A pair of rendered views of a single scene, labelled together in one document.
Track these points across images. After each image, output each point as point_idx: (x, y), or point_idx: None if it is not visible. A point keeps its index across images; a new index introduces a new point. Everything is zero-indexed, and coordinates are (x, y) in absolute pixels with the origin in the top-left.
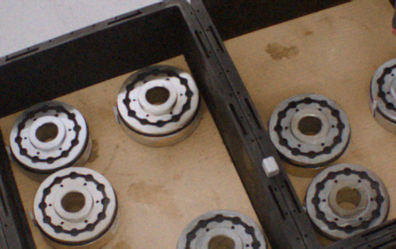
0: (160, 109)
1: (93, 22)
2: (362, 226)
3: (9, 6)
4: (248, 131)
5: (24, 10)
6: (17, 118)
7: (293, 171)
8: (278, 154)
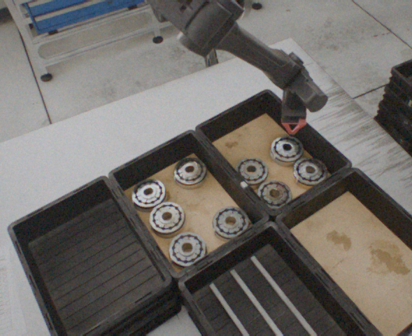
0: (192, 173)
1: (147, 148)
2: (283, 202)
3: (108, 147)
4: (231, 174)
5: (115, 148)
6: (133, 188)
7: None
8: None
